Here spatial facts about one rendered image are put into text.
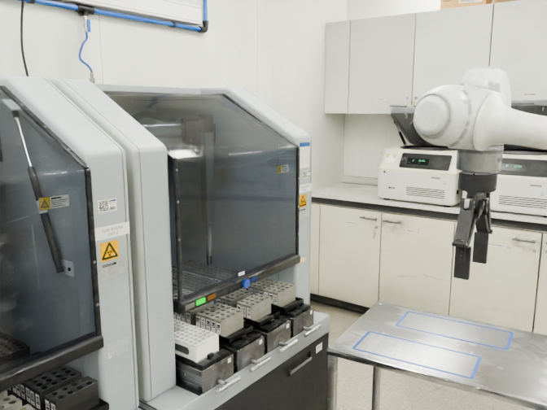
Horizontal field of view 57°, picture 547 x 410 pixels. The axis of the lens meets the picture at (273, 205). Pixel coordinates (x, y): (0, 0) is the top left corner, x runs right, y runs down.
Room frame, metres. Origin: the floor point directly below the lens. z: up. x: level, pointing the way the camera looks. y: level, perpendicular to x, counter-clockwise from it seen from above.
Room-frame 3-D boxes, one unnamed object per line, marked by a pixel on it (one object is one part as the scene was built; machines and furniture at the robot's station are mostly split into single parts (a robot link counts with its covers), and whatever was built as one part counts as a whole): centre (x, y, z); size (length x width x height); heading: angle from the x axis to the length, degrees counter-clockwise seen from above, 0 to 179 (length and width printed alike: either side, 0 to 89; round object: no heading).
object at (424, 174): (3.65, -1.14, 1.22); 0.62 x 0.56 x 0.64; 142
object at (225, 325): (1.55, 0.14, 0.85); 0.12 x 0.02 x 0.06; 144
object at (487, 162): (1.06, -0.43, 1.43); 0.09 x 0.09 x 0.06
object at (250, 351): (1.69, 0.33, 0.78); 0.73 x 0.14 x 0.09; 54
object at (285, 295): (1.79, -0.04, 0.85); 0.12 x 0.02 x 0.06; 143
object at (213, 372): (1.56, 0.42, 0.78); 0.73 x 0.14 x 0.09; 54
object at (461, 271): (1.01, -0.39, 1.22); 0.03 x 0.01 x 0.07; 54
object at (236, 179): (1.75, 0.28, 1.28); 0.61 x 0.51 x 0.63; 144
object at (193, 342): (1.48, 0.31, 0.83); 0.30 x 0.10 x 0.06; 53
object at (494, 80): (1.05, -0.42, 1.54); 0.13 x 0.11 x 0.16; 137
